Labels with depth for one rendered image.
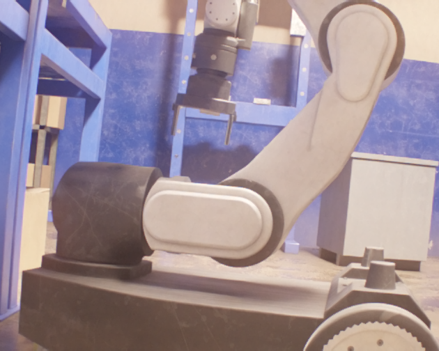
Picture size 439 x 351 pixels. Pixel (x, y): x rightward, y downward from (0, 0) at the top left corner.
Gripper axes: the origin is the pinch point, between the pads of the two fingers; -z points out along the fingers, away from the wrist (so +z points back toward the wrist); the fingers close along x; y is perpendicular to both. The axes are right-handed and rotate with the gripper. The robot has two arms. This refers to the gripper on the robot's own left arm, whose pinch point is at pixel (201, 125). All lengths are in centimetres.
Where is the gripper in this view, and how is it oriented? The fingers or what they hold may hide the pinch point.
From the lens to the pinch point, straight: 152.7
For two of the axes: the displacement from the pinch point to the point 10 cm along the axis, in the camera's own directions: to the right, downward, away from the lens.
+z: 1.8, -9.8, -0.2
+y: 0.2, -0.2, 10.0
